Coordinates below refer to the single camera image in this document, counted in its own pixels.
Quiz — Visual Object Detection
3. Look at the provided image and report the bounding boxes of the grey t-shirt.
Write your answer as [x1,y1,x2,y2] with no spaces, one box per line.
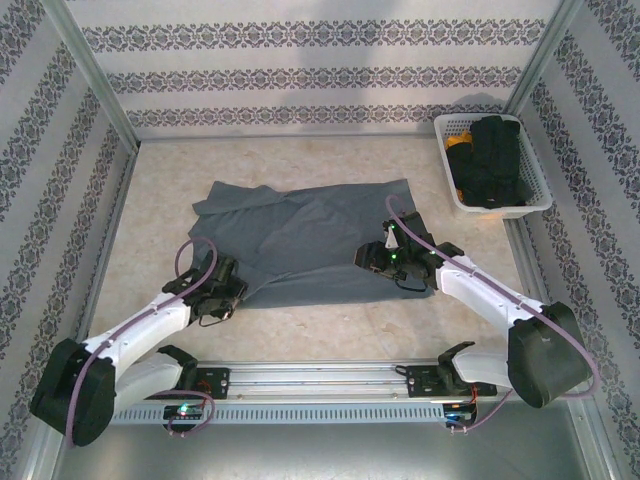
[187,177,434,311]

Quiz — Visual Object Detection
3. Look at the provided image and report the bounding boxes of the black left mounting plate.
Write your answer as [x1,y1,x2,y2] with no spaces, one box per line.
[144,367,232,401]

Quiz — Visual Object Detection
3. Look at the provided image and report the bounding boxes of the black mounting plate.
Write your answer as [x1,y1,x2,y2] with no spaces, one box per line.
[144,367,232,401]
[405,363,499,399]

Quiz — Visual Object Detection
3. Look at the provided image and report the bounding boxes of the white plastic basket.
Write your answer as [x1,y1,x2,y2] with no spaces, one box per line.
[432,113,554,221]

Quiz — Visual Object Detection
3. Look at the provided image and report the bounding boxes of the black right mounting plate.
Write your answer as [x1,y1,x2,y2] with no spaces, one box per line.
[405,363,499,399]

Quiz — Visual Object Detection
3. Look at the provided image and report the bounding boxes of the left controller board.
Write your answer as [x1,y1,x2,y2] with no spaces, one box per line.
[163,404,207,421]

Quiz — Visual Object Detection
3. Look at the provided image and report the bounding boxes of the controller board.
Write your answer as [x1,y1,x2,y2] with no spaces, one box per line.
[443,402,476,426]
[163,404,207,421]

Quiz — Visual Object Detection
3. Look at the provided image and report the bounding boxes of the black t-shirt pile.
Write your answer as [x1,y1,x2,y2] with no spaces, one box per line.
[447,114,534,209]

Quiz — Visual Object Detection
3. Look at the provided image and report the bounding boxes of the yellow garment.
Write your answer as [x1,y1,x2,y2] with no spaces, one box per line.
[444,128,475,151]

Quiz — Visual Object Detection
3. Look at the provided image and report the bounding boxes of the right controller board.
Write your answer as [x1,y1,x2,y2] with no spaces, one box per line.
[443,402,476,426]

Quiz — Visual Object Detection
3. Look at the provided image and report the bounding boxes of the grey metal sheet panel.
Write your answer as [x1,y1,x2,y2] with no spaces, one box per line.
[47,397,619,480]

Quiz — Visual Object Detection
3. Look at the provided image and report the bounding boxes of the aluminium side frame rail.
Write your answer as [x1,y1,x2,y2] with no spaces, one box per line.
[499,217,551,309]
[67,142,144,351]

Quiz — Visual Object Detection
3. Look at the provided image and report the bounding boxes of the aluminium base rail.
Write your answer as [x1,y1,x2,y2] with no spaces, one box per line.
[112,357,586,401]

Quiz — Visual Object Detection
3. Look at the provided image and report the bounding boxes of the grey slotted cable duct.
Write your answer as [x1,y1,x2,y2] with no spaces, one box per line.
[112,403,446,425]

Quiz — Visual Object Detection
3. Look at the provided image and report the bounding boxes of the aluminium back frame rail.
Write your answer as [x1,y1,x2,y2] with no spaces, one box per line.
[134,130,441,144]

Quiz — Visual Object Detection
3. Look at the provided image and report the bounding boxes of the aluminium frame post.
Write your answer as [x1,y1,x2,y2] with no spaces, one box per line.
[504,0,586,119]
[47,0,144,151]

